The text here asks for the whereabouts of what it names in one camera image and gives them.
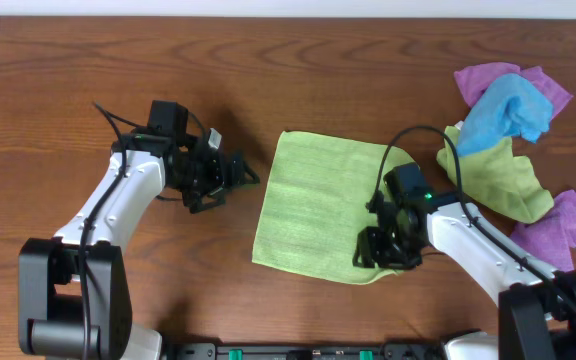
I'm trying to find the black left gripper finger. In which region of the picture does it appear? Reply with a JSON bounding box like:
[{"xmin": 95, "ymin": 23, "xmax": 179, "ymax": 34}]
[
  {"xmin": 227, "ymin": 152, "xmax": 260, "ymax": 188},
  {"xmin": 187, "ymin": 187, "xmax": 226, "ymax": 214}
]

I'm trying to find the purple cloth far side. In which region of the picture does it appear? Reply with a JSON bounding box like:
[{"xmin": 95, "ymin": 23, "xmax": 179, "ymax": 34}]
[{"xmin": 453, "ymin": 61, "xmax": 574, "ymax": 120}]

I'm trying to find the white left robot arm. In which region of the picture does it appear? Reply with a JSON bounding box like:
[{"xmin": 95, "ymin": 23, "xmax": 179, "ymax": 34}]
[{"xmin": 18, "ymin": 146, "xmax": 259, "ymax": 359}]

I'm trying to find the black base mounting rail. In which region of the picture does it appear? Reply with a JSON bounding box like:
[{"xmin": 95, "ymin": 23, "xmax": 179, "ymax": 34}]
[{"xmin": 161, "ymin": 342, "xmax": 446, "ymax": 360}]

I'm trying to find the light green microfiber cloth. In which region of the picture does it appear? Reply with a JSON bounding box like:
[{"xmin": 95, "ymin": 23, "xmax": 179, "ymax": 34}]
[{"xmin": 252, "ymin": 131, "xmax": 412, "ymax": 285}]

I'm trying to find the blue microfiber cloth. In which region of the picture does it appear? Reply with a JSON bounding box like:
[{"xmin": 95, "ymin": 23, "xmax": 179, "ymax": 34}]
[{"xmin": 456, "ymin": 74, "xmax": 554, "ymax": 156}]

